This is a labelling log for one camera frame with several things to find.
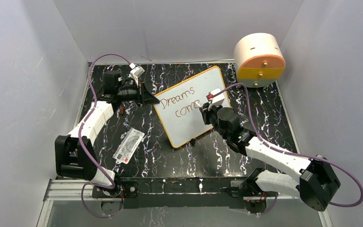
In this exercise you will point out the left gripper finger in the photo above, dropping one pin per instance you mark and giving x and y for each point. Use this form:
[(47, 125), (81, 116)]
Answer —
[(148, 102), (145, 96)]

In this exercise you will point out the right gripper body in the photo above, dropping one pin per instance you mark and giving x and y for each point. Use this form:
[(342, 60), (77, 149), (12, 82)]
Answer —
[(211, 117)]

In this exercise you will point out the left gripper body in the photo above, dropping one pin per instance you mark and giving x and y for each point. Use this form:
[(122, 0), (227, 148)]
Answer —
[(130, 94)]

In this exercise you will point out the yellow framed whiteboard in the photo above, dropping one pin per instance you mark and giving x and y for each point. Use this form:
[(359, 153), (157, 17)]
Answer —
[(178, 107)]

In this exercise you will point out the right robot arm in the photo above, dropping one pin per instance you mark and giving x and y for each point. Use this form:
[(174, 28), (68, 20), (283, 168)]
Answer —
[(311, 179)]

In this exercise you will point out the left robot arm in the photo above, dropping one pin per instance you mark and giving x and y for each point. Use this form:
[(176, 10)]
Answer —
[(74, 152)]

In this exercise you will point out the flat packaged ruler set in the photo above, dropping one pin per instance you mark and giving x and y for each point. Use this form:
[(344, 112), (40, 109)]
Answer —
[(128, 146)]

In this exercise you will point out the round three drawer cabinet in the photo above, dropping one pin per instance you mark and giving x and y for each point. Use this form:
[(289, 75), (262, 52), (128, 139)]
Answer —
[(258, 60)]

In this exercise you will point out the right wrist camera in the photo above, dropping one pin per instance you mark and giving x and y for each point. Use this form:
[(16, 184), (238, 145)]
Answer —
[(215, 98)]

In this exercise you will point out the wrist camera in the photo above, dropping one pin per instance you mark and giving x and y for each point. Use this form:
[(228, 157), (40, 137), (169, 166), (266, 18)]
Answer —
[(136, 72), (215, 98)]

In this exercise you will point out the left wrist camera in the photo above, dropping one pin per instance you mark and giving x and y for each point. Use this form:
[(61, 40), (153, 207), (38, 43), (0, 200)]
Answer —
[(136, 72)]

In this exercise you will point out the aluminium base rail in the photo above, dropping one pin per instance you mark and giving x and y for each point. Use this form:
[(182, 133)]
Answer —
[(137, 187)]

